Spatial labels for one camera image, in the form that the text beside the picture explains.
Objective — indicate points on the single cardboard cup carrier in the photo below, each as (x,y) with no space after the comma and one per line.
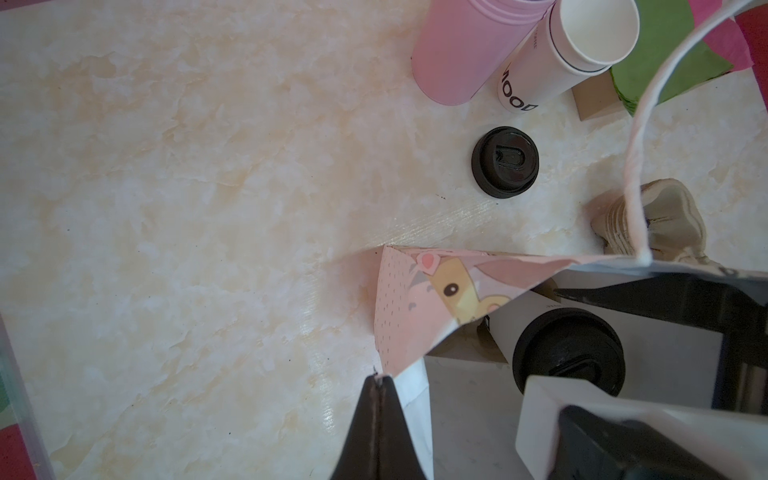
(471,342)

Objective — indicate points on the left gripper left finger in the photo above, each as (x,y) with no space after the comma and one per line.
(360,453)

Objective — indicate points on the pink cup holder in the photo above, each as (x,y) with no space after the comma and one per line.
(462,42)

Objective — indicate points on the stack of black lids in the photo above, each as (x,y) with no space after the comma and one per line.
(505,162)

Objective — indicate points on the brown cardboard tray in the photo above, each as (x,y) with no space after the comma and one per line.
(596,97)

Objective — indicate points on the black coffee cup lid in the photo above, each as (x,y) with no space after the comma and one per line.
(570,343)

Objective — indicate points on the green napkin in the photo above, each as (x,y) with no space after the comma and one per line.
(664,24)

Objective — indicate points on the white patterned gift bag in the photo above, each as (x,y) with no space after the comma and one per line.
(423,295)

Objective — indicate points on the stack of white paper cups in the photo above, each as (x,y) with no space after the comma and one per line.
(576,40)

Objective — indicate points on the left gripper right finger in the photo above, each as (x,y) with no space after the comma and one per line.
(396,456)

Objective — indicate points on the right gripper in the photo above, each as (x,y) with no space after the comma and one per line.
(741,379)

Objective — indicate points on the pink napkin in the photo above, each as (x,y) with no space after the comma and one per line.
(726,40)

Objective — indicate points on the white paper coffee cup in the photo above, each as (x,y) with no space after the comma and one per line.
(507,323)

